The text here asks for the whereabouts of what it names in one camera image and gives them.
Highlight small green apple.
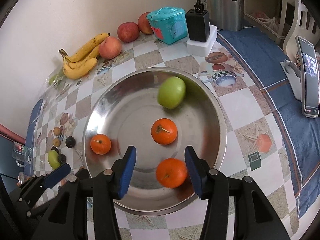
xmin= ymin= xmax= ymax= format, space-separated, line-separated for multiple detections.
xmin=47 ymin=150 xmax=61 ymax=169

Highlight dark purple fruit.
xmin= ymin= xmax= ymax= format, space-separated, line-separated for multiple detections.
xmin=65 ymin=136 xmax=76 ymax=148
xmin=57 ymin=154 xmax=66 ymax=164

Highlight tan round fruit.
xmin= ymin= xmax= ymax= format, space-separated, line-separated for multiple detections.
xmin=53 ymin=127 xmax=61 ymax=137
xmin=53 ymin=137 xmax=61 ymax=147

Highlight near orange tangerine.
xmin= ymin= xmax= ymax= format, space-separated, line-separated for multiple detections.
xmin=156 ymin=158 xmax=188 ymax=189

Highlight left orange tangerine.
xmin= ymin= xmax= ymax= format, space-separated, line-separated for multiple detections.
xmin=90 ymin=134 xmax=112 ymax=155

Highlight clear glass mug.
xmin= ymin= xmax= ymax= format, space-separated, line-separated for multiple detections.
xmin=12 ymin=142 xmax=33 ymax=167

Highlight orange tangerine with stem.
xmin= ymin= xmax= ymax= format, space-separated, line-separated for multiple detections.
xmin=151 ymin=118 xmax=178 ymax=145

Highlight round steel tray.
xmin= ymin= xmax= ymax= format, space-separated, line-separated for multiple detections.
xmin=82 ymin=67 xmax=227 ymax=216

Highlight checkered printed tablecloth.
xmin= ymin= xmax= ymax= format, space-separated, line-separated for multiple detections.
xmin=25 ymin=23 xmax=319 ymax=239

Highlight large green apple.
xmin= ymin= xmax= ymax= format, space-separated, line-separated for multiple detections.
xmin=157 ymin=76 xmax=186 ymax=109

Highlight yellow banana bunch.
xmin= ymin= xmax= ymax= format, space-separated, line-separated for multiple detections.
xmin=59 ymin=33 xmax=110 ymax=80

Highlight pale red apple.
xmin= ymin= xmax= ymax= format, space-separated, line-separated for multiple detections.
xmin=99 ymin=36 xmax=122 ymax=60

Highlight white phone stand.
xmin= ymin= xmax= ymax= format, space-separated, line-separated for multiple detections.
xmin=280 ymin=60 xmax=303 ymax=101

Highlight middle red apple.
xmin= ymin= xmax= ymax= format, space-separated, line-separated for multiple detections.
xmin=117 ymin=22 xmax=139 ymax=43

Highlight smartphone on stand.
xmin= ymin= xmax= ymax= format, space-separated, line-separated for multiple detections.
xmin=296 ymin=35 xmax=319 ymax=119

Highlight far red apple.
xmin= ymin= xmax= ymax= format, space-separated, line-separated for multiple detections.
xmin=137 ymin=12 xmax=153 ymax=35

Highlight teal plastic box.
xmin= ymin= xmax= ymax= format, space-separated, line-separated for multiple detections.
xmin=146 ymin=7 xmax=188 ymax=44

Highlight black power adapter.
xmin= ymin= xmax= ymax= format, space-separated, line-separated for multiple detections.
xmin=185 ymin=3 xmax=210 ymax=42

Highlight steel thermos jug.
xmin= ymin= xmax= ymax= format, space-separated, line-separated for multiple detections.
xmin=204 ymin=0 xmax=244 ymax=31

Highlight white plastic chair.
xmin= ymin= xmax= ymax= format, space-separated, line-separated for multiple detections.
xmin=283 ymin=0 xmax=319 ymax=61

